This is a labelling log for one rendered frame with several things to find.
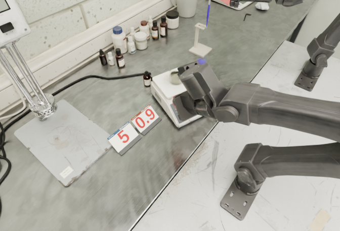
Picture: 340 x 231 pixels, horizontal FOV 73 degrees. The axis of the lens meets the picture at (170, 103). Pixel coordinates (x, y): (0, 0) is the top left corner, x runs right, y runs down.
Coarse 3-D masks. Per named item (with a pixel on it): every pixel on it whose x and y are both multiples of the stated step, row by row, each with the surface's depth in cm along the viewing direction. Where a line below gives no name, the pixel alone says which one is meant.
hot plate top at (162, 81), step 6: (168, 72) 86; (156, 78) 84; (162, 78) 84; (168, 78) 84; (156, 84) 82; (162, 84) 82; (168, 84) 82; (162, 90) 80; (168, 90) 80; (174, 90) 80; (180, 90) 80; (186, 90) 80; (168, 96) 78
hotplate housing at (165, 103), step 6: (156, 90) 83; (156, 96) 85; (162, 96) 81; (162, 102) 82; (168, 102) 79; (168, 108) 79; (168, 114) 81; (174, 114) 78; (174, 120) 78; (192, 120) 80; (180, 126) 78
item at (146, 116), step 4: (148, 108) 81; (144, 112) 80; (148, 112) 81; (152, 112) 82; (140, 116) 79; (144, 116) 80; (148, 116) 81; (152, 116) 81; (156, 116) 82; (136, 120) 78; (140, 120) 79; (144, 120) 80; (148, 120) 80; (136, 124) 78; (140, 124) 78; (144, 124) 79; (140, 128) 78
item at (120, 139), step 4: (128, 124) 76; (124, 128) 76; (128, 128) 76; (132, 128) 77; (120, 132) 75; (124, 132) 75; (128, 132) 76; (132, 132) 77; (116, 136) 74; (120, 136) 74; (124, 136) 75; (128, 136) 76; (132, 136) 76; (112, 140) 73; (116, 140) 74; (120, 140) 74; (124, 140) 75; (128, 140) 75; (116, 144) 73; (120, 144) 74; (124, 144) 75; (116, 148) 73
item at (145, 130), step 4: (152, 108) 82; (152, 120) 81; (156, 120) 82; (160, 120) 82; (148, 124) 80; (152, 124) 80; (156, 124) 81; (136, 128) 79; (144, 128) 79; (148, 128) 79; (140, 132) 78; (144, 132) 78
